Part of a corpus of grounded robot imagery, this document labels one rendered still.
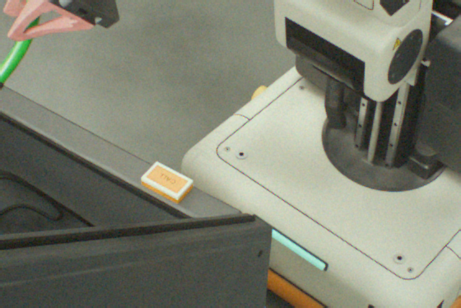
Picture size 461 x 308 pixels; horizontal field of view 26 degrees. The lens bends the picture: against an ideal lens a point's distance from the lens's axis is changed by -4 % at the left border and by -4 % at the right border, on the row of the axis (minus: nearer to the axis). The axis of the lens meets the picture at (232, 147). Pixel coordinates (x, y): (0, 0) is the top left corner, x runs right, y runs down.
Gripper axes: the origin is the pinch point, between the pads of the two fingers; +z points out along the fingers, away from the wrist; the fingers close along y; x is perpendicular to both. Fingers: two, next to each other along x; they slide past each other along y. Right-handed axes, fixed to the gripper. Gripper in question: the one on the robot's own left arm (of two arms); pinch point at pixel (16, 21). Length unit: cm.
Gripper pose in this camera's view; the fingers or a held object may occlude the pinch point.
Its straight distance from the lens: 93.2
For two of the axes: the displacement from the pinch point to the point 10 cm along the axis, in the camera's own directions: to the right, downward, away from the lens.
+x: 5.8, 2.6, 7.7
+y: 2.5, 8.4, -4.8
